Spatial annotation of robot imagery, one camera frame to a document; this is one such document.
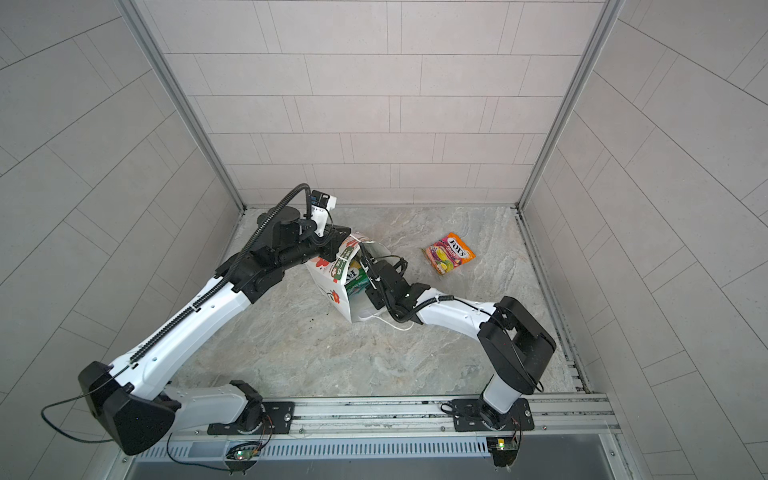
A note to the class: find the white floral paper bag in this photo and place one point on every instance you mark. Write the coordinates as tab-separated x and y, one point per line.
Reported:
344	280

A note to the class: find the orange Fox's candy packet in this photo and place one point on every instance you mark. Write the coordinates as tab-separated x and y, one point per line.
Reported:
448	253

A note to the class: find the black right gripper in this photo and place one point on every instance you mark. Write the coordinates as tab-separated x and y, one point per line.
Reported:
372	296

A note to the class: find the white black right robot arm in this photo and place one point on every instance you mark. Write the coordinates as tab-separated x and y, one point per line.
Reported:
518	347

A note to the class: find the right circuit board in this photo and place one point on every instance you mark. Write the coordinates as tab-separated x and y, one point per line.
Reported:
503	450

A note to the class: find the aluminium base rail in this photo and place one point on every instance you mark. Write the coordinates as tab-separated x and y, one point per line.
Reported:
372	417

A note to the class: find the left circuit board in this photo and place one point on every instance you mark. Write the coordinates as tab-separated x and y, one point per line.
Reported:
244	452

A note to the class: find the aluminium corner post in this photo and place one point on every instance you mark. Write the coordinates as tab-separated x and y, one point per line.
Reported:
605	22
149	46

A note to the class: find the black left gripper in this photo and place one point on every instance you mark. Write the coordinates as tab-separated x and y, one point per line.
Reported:
330	242

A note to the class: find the aluminium left corner post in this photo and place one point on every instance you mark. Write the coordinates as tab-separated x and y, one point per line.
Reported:
149	46

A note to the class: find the circuit board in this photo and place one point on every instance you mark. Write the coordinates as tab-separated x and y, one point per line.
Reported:
503	450
244	452

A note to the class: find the aluminium right corner post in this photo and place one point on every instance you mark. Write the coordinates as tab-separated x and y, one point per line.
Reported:
605	22

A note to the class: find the green Fox's candy packet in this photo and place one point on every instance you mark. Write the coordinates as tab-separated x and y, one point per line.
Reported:
354	279

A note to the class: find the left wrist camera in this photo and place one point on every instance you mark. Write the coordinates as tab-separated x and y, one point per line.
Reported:
321	206

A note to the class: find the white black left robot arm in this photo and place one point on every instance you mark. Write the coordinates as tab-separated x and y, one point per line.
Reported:
131	398

